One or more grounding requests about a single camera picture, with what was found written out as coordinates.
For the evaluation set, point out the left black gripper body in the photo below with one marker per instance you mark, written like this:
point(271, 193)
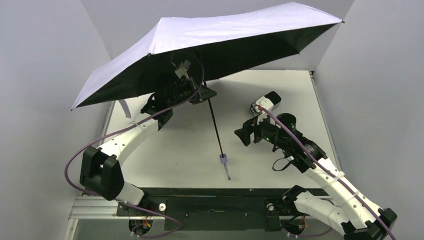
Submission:
point(201, 94)

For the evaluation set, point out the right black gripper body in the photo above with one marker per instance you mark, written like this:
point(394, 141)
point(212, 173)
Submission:
point(252, 129)

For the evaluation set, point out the lilac folding umbrella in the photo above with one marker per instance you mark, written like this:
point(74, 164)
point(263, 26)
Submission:
point(216, 46)

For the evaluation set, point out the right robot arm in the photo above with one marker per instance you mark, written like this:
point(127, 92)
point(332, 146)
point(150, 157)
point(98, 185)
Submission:
point(352, 214)

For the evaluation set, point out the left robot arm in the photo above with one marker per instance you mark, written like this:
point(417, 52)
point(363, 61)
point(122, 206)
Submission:
point(101, 167)

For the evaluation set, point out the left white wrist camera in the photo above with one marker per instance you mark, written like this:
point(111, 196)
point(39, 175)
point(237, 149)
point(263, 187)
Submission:
point(181, 70)

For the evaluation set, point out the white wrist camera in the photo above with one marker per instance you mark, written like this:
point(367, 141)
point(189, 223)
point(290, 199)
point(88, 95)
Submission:
point(181, 70)
point(268, 101)

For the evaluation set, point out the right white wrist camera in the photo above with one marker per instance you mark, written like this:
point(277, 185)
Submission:
point(268, 101)

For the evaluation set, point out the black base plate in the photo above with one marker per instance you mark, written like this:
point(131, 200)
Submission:
point(267, 223)

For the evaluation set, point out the aluminium rail frame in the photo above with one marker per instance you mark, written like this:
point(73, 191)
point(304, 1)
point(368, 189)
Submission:
point(96, 208)

